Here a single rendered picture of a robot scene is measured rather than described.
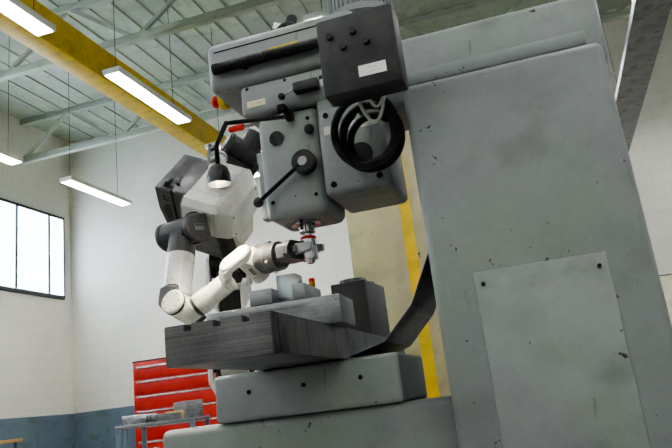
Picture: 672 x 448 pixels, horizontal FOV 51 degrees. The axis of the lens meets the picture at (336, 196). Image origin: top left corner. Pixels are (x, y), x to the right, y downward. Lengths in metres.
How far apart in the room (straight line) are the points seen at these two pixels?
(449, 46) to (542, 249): 0.64
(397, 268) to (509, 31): 2.00
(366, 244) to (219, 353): 2.47
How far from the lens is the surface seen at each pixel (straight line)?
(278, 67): 2.13
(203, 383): 7.30
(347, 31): 1.82
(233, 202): 2.48
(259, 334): 1.40
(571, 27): 2.02
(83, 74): 8.77
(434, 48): 2.04
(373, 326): 2.31
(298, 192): 2.01
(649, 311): 1.71
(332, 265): 11.58
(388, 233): 3.81
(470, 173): 1.77
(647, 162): 11.43
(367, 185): 1.93
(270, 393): 1.89
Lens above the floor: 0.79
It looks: 16 degrees up
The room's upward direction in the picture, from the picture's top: 7 degrees counter-clockwise
